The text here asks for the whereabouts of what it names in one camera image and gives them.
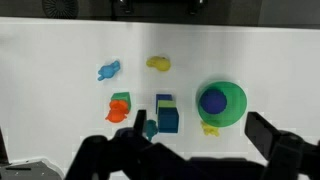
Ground small yellow toy animal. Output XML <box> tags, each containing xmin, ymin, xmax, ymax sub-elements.
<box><xmin>200</xmin><ymin>120</ymin><xmax>221</xmax><ymax>138</ymax></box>

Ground orange toy animal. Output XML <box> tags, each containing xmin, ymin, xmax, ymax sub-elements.
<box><xmin>105</xmin><ymin>100</ymin><xmax>131</xmax><ymax>124</ymax></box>

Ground dark navy block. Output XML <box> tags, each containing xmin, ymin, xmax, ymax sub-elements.
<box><xmin>155</xmin><ymin>93</ymin><xmax>174</xmax><ymax>114</ymax></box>

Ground purple spiky ball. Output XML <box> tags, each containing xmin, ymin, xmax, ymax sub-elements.
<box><xmin>199</xmin><ymin>89</ymin><xmax>229</xmax><ymax>115</ymax></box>

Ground blue block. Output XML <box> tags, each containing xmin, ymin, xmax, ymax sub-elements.
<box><xmin>157</xmin><ymin>107</ymin><xmax>180</xmax><ymax>134</ymax></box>

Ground lime green block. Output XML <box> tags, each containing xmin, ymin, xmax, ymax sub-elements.
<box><xmin>157</xmin><ymin>99</ymin><xmax>177</xmax><ymax>110</ymax></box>

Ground black round fan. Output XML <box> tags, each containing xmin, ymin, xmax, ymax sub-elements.
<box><xmin>41</xmin><ymin>0</ymin><xmax>80</xmax><ymax>20</ymax></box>

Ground light blue toy animal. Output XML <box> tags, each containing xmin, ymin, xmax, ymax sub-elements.
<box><xmin>96</xmin><ymin>60</ymin><xmax>122</xmax><ymax>82</ymax></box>

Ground teal toy animal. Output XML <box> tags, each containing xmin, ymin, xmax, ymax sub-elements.
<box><xmin>145</xmin><ymin>119</ymin><xmax>159</xmax><ymax>142</ymax></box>

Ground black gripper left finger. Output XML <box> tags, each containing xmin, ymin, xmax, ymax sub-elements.
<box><xmin>64</xmin><ymin>109</ymin><xmax>158</xmax><ymax>180</ymax></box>

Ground grey metal mounting plate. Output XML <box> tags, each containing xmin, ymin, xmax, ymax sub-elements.
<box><xmin>0</xmin><ymin>158</ymin><xmax>65</xmax><ymax>180</ymax></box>

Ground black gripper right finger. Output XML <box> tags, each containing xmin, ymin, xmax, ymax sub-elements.
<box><xmin>244</xmin><ymin>111</ymin><xmax>320</xmax><ymax>180</ymax></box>

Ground black equipment case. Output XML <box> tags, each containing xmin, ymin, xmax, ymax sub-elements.
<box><xmin>109</xmin><ymin>0</ymin><xmax>208</xmax><ymax>18</ymax></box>

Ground green plastic bowl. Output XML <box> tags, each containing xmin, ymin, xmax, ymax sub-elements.
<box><xmin>196</xmin><ymin>81</ymin><xmax>248</xmax><ymax>128</ymax></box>

